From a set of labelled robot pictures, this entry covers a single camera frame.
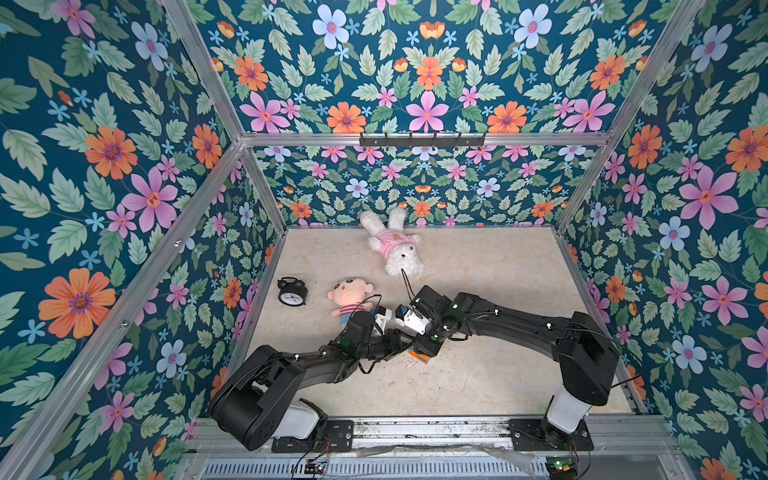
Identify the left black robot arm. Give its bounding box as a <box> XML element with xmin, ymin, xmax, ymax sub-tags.
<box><xmin>209</xmin><ymin>311</ymin><xmax>414</xmax><ymax>451</ymax></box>

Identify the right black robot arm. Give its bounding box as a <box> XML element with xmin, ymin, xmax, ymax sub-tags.
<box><xmin>394</xmin><ymin>286</ymin><xmax>620</xmax><ymax>435</ymax></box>

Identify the pink plush doll striped shirt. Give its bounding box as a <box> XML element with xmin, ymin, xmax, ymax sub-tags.
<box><xmin>327</xmin><ymin>278</ymin><xmax>374</xmax><ymax>326</ymax></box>

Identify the white plush bunny pink shirt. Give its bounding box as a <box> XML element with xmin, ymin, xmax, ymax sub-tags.
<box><xmin>359</xmin><ymin>207</ymin><xmax>426</xmax><ymax>277</ymax></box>

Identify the black alarm clock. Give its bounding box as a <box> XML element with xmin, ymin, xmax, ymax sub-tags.
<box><xmin>277</xmin><ymin>277</ymin><xmax>308</xmax><ymax>307</ymax></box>

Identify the green circuit board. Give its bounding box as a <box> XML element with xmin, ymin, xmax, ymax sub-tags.
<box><xmin>545</xmin><ymin>457</ymin><xmax>579</xmax><ymax>480</ymax></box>

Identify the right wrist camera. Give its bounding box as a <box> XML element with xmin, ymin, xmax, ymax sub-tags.
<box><xmin>394</xmin><ymin>305</ymin><xmax>431</xmax><ymax>335</ymax></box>

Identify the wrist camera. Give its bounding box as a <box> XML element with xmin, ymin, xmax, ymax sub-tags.
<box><xmin>371</xmin><ymin>305</ymin><xmax>392</xmax><ymax>335</ymax></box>
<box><xmin>394</xmin><ymin>305</ymin><xmax>431</xmax><ymax>335</ymax></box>

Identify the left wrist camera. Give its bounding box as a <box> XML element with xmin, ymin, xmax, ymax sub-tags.
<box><xmin>371</xmin><ymin>305</ymin><xmax>392</xmax><ymax>335</ymax></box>

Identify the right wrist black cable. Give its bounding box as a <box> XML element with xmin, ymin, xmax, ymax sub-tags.
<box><xmin>400</xmin><ymin>268</ymin><xmax>421</xmax><ymax>307</ymax></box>

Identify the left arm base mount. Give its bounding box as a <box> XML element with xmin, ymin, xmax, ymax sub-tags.
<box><xmin>270</xmin><ymin>399</ymin><xmax>355</xmax><ymax>454</ymax></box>

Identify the small controller board with wires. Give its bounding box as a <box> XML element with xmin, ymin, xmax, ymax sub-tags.
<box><xmin>302</xmin><ymin>461</ymin><xmax>328</xmax><ymax>477</ymax></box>

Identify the black wall hook bar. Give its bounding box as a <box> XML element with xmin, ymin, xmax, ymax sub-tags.
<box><xmin>358</xmin><ymin>133</ymin><xmax>486</xmax><ymax>149</ymax></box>

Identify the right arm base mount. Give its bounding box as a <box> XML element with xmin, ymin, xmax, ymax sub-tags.
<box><xmin>507</xmin><ymin>417</ymin><xmax>594</xmax><ymax>453</ymax></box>

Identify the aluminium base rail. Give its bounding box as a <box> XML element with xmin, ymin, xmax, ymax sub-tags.
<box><xmin>239</xmin><ymin>415</ymin><xmax>691</xmax><ymax>480</ymax></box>

